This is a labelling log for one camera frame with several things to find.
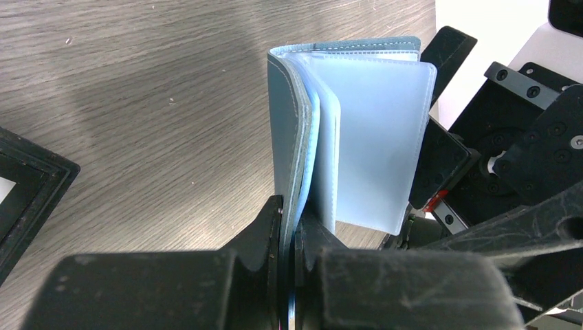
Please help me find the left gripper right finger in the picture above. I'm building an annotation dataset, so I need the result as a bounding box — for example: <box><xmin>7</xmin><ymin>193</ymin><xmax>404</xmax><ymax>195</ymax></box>
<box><xmin>295</xmin><ymin>210</ymin><xmax>525</xmax><ymax>329</ymax></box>

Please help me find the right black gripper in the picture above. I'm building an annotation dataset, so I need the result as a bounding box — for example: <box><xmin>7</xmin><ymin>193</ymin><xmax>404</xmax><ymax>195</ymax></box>
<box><xmin>381</xmin><ymin>25</ymin><xmax>582</xmax><ymax>325</ymax></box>

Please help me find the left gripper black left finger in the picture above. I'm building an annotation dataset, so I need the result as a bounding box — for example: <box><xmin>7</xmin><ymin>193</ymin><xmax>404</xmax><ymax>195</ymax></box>
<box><xmin>22</xmin><ymin>196</ymin><xmax>283</xmax><ymax>329</ymax></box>

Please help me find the light blue card holder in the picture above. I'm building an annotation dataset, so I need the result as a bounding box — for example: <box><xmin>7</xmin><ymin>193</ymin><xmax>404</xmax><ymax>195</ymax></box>
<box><xmin>266</xmin><ymin>36</ymin><xmax>438</xmax><ymax>256</ymax></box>

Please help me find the black white chessboard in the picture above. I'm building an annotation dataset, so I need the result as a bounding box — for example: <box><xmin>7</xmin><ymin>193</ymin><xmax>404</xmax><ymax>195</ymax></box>
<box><xmin>1</xmin><ymin>128</ymin><xmax>80</xmax><ymax>283</ymax></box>

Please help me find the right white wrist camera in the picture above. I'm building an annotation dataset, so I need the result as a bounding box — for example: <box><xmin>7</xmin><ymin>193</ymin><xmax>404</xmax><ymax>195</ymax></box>
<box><xmin>548</xmin><ymin>0</ymin><xmax>582</xmax><ymax>37</ymax></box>

